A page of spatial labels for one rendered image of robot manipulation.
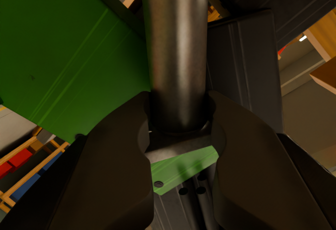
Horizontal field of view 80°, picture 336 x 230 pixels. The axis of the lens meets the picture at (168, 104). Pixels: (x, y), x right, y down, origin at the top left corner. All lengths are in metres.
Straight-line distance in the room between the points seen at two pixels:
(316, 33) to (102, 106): 0.89
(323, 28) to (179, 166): 0.86
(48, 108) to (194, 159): 0.13
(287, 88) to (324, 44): 6.73
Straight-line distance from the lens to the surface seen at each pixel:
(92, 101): 0.16
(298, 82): 7.68
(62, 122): 0.18
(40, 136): 0.40
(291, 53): 9.54
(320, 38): 0.98
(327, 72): 0.72
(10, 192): 5.29
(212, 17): 3.03
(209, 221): 0.23
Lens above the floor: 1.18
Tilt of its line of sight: 8 degrees up
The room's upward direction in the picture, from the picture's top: 136 degrees clockwise
